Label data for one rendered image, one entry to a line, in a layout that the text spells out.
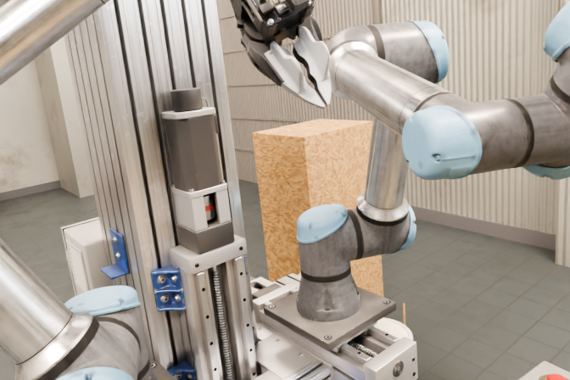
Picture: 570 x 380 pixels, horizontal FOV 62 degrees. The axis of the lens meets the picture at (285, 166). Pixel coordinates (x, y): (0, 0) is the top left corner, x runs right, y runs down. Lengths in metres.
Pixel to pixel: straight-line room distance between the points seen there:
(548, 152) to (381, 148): 0.47
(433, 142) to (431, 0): 3.94
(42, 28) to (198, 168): 0.36
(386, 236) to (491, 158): 0.59
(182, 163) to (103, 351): 0.38
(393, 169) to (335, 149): 1.40
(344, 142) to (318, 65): 1.87
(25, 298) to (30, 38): 0.34
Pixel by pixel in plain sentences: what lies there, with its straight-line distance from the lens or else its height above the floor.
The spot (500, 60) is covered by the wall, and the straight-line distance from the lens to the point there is 4.09.
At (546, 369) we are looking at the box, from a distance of 1.20.
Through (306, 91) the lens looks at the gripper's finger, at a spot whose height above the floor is 1.57.
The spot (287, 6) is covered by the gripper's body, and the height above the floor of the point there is 1.66.
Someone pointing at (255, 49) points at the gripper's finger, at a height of 1.62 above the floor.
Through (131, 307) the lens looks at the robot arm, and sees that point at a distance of 0.82.
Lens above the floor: 1.60
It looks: 12 degrees down
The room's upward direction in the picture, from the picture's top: 6 degrees counter-clockwise
